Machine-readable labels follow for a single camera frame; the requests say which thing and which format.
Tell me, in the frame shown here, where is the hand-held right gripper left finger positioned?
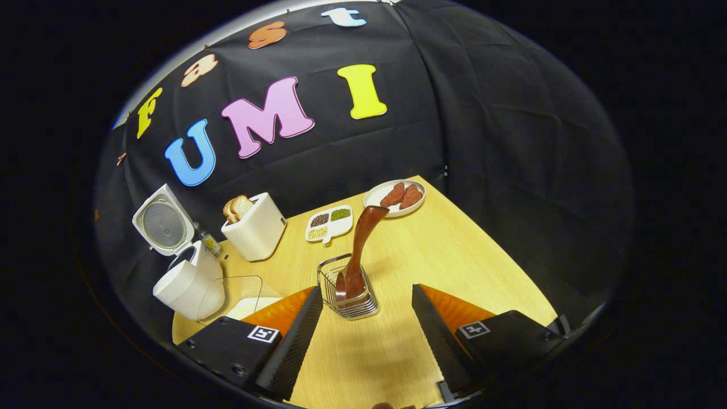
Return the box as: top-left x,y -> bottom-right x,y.
176,285 -> 325,402

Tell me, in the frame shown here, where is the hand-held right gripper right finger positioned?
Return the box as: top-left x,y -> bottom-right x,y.
411,283 -> 572,399

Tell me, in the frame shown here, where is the metal wire chopstick holder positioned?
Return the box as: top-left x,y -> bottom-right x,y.
316,253 -> 381,321

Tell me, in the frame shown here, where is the white rice cooker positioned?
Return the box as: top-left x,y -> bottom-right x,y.
131,183 -> 227,321

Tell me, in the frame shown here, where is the brown wooden spoon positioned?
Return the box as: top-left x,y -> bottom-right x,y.
335,204 -> 391,302

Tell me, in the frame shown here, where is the white toaster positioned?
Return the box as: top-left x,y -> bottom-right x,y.
220,192 -> 288,262

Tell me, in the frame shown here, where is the white divided bean dish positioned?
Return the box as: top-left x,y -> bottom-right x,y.
304,204 -> 354,245

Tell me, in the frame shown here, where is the small glass bottle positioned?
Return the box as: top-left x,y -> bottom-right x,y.
193,221 -> 223,257

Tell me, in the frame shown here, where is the red meat slice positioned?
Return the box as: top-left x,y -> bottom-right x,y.
399,183 -> 425,211
379,181 -> 407,208

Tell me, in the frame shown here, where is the round white plate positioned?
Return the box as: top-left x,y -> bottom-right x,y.
363,179 -> 427,219

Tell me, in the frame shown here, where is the black backdrop cloth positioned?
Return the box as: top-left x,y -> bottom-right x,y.
94,0 -> 635,347

